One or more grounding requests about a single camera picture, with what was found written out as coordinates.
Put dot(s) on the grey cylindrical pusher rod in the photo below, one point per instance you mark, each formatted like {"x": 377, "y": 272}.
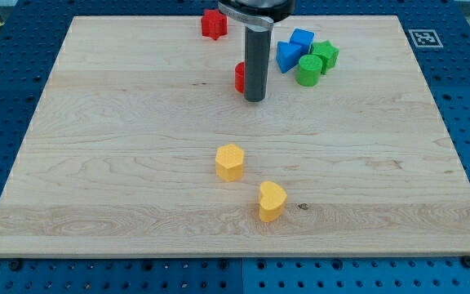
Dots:
{"x": 257, "y": 50}

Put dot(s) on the red cylinder block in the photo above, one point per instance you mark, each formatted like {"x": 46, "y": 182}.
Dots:
{"x": 239, "y": 77}

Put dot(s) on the blue triangle block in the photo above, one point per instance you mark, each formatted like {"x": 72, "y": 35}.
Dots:
{"x": 287, "y": 55}

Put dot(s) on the red star block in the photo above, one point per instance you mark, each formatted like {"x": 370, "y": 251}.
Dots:
{"x": 214, "y": 24}

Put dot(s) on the blue cube block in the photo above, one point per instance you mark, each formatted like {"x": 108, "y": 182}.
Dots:
{"x": 303, "y": 38}

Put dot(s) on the green cylinder block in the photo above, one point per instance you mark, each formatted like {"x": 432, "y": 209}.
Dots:
{"x": 309, "y": 70}

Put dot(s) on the yellow hexagon block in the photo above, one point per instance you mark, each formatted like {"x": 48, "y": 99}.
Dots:
{"x": 229, "y": 160}

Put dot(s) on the yellow heart block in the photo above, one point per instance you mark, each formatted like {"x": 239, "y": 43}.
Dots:
{"x": 272, "y": 201}

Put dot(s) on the white fiducial marker tag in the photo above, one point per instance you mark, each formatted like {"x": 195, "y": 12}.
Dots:
{"x": 425, "y": 38}

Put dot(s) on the wooden board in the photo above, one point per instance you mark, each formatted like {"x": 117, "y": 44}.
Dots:
{"x": 141, "y": 146}

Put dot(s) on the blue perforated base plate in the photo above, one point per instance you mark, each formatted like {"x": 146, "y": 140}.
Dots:
{"x": 29, "y": 42}

